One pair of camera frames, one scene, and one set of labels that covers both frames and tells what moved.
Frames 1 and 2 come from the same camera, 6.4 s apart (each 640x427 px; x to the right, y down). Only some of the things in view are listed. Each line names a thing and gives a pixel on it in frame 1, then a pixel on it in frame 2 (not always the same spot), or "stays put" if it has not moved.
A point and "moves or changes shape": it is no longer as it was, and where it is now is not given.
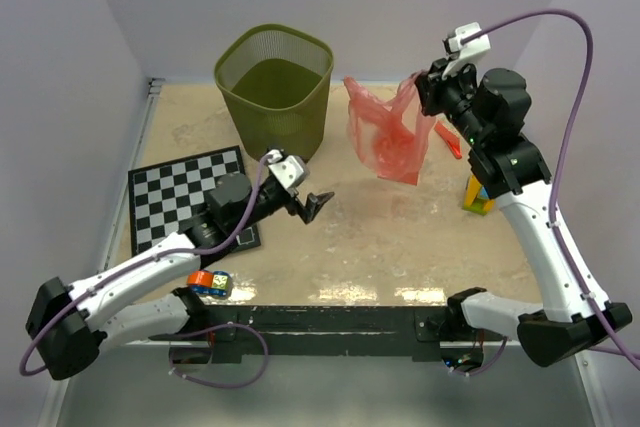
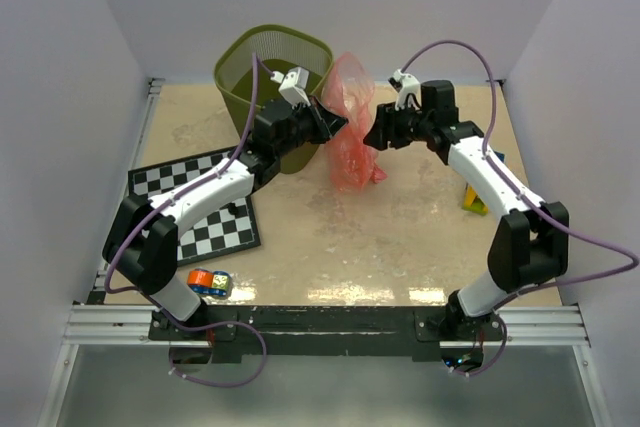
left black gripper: (313, 205) → (325, 122)
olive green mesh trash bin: (275, 84) stays put
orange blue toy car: (210, 284) stays put
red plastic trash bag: (391, 140) moves or changes shape
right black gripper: (431, 83) → (380, 135)
